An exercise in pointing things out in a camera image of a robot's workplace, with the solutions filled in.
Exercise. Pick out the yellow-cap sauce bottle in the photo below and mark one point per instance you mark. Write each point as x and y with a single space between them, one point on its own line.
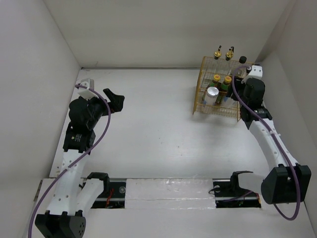
223 89
214 83

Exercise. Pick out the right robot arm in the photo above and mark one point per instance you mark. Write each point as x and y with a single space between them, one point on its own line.
287 180

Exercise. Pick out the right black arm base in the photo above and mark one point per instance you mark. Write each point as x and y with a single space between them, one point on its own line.
228 193

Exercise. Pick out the clear oil bottle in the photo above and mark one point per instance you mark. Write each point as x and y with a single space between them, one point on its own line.
216 57

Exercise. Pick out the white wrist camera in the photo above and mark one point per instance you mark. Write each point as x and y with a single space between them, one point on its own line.
254 71
84 89

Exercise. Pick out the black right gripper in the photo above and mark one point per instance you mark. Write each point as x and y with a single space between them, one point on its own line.
237 85

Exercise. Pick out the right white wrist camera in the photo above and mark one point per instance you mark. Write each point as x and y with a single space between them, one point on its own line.
254 71

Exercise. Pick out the gold wire basket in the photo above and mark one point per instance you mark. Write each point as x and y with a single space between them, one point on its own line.
205 77

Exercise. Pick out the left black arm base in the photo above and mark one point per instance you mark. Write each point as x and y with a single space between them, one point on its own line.
113 194

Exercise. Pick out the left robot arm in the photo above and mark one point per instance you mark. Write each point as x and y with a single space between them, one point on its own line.
62 209

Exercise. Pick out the white foam front board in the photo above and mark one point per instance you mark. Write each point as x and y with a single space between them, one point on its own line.
169 193

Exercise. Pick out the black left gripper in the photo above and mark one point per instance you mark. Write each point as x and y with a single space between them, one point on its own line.
116 100

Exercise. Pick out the dark-filled gold-spout oil bottle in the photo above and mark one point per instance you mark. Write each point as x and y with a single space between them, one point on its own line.
228 57

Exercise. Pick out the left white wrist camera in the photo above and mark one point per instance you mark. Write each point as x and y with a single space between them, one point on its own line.
84 89

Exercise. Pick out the clear bottle black cap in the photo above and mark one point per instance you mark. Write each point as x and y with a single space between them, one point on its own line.
237 68

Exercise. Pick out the silver-lid spice jar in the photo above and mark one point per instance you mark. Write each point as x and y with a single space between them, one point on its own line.
210 96
228 102

